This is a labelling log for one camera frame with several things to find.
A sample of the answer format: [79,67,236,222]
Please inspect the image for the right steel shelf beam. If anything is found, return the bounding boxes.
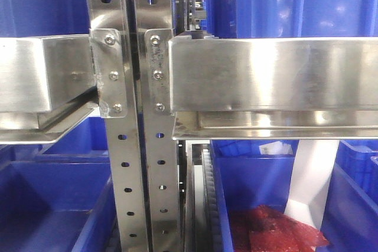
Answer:
[169,36,377,139]

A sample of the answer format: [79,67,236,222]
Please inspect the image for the steel shelf beam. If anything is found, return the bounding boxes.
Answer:
[169,36,377,139]
[1,34,97,145]

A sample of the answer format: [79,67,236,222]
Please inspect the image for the left steel shelf beam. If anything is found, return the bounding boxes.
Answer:
[1,34,97,145]

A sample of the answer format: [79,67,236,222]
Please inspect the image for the lower right blue bin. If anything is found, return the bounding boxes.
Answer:
[210,139,378,252]

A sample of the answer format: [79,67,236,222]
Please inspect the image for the blue bin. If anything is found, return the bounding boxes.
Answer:
[210,139,378,252]
[206,0,377,38]
[1,117,120,251]
[336,139,377,203]
[1,0,89,37]

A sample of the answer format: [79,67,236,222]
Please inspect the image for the upper right blue bin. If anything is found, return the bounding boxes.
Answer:
[206,0,377,38]

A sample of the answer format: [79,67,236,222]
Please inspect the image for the red meat-like package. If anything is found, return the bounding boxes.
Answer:
[229,205,330,251]

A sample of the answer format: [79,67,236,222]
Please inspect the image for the lower left blue bin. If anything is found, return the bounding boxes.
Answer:
[1,117,120,251]

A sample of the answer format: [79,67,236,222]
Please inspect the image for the far right blue bin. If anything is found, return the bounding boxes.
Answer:
[336,139,377,203]

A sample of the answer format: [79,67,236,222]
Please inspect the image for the upper left blue bin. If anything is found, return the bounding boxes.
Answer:
[1,0,89,37]

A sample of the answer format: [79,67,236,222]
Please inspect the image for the right steel shelf post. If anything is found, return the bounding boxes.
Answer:
[134,0,181,251]

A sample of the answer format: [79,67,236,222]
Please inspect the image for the steel shelf post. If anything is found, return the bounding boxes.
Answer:
[87,0,149,251]
[134,0,181,251]

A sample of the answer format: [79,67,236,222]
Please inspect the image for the left steel shelf post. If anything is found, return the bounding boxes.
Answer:
[87,0,149,251]

